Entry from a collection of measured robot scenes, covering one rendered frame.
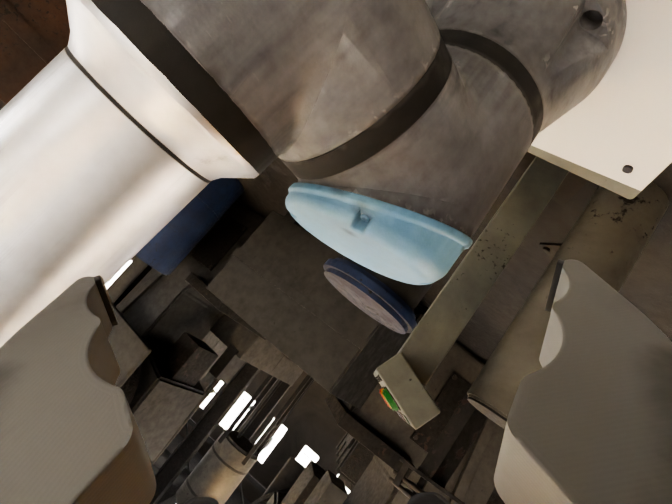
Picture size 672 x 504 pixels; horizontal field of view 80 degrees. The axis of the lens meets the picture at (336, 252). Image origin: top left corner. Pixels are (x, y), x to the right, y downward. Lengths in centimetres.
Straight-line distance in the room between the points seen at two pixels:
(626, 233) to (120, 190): 82
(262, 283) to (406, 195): 217
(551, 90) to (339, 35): 17
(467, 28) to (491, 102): 5
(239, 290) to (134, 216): 222
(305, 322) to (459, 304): 147
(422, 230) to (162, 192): 13
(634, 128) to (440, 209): 23
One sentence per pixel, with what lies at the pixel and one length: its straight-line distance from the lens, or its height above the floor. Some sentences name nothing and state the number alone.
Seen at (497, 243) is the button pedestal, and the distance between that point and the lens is 84.
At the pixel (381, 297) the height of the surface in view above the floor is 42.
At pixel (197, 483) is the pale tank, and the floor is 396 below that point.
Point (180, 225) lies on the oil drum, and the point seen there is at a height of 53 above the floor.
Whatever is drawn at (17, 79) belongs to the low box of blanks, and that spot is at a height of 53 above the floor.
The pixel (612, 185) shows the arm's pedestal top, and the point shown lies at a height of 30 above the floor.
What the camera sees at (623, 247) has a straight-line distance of 87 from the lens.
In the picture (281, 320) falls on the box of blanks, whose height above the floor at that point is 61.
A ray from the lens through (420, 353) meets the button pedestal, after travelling 76.
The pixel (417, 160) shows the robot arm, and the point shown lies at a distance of 22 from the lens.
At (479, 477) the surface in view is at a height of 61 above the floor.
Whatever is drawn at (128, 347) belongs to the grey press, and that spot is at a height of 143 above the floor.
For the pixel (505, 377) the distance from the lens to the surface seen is 75.
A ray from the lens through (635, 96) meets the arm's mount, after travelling 40.
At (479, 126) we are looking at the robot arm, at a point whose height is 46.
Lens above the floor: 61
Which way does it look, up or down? 12 degrees down
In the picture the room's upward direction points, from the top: 142 degrees counter-clockwise
